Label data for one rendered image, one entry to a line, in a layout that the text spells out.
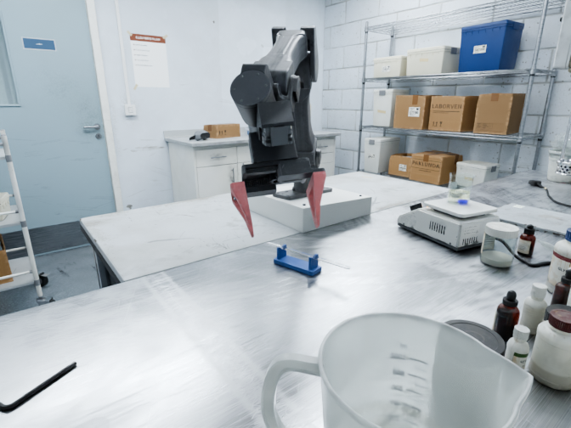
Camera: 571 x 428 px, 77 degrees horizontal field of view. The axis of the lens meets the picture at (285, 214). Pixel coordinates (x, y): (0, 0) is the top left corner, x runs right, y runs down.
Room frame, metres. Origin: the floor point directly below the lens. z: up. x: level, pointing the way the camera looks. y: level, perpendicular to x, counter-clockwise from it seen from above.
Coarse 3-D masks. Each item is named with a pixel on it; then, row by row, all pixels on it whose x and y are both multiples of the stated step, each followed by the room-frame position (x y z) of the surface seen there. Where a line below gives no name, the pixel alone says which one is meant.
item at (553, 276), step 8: (568, 232) 0.57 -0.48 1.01; (560, 240) 0.59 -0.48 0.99; (568, 240) 0.56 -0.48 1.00; (560, 248) 0.57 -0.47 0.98; (568, 248) 0.56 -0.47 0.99; (552, 256) 0.58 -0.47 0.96; (560, 256) 0.56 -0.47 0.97; (568, 256) 0.55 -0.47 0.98; (552, 264) 0.57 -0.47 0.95; (560, 264) 0.56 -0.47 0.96; (568, 264) 0.55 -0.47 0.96; (552, 272) 0.57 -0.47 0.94; (560, 272) 0.56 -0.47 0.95; (552, 280) 0.56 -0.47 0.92; (560, 280) 0.55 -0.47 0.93; (552, 288) 0.56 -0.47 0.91
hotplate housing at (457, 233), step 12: (408, 216) 0.88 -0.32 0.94; (420, 216) 0.85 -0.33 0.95; (432, 216) 0.81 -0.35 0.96; (444, 216) 0.79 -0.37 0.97; (480, 216) 0.79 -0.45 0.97; (492, 216) 0.79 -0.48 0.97; (408, 228) 0.88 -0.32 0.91; (420, 228) 0.84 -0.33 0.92; (432, 228) 0.81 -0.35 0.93; (444, 228) 0.77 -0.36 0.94; (456, 228) 0.75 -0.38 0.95; (468, 228) 0.75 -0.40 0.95; (480, 228) 0.77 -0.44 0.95; (444, 240) 0.77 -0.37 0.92; (456, 240) 0.74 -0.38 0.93; (468, 240) 0.75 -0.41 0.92; (480, 240) 0.77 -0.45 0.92
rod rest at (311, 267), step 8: (280, 248) 0.69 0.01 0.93; (280, 256) 0.69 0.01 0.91; (288, 256) 0.70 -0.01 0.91; (280, 264) 0.67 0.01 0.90; (288, 264) 0.66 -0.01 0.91; (296, 264) 0.66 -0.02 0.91; (304, 264) 0.66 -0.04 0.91; (312, 264) 0.64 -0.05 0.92; (304, 272) 0.64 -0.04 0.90; (312, 272) 0.63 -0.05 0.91
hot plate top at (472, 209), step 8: (432, 200) 0.86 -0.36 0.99; (440, 200) 0.86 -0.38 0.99; (432, 208) 0.82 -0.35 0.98; (440, 208) 0.80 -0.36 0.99; (448, 208) 0.79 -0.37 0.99; (456, 208) 0.79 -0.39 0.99; (464, 208) 0.79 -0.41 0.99; (472, 208) 0.79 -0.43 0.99; (480, 208) 0.79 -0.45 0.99; (488, 208) 0.79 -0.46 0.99; (496, 208) 0.79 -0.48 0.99; (456, 216) 0.76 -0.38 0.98; (464, 216) 0.75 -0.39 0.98; (472, 216) 0.76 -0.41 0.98
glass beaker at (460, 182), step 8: (456, 176) 0.82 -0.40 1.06; (464, 176) 0.85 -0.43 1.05; (472, 176) 0.83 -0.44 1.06; (456, 184) 0.82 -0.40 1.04; (464, 184) 0.81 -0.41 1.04; (448, 192) 0.84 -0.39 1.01; (456, 192) 0.82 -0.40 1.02; (464, 192) 0.81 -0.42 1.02; (448, 200) 0.83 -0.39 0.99; (456, 200) 0.82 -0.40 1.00; (464, 200) 0.81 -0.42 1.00
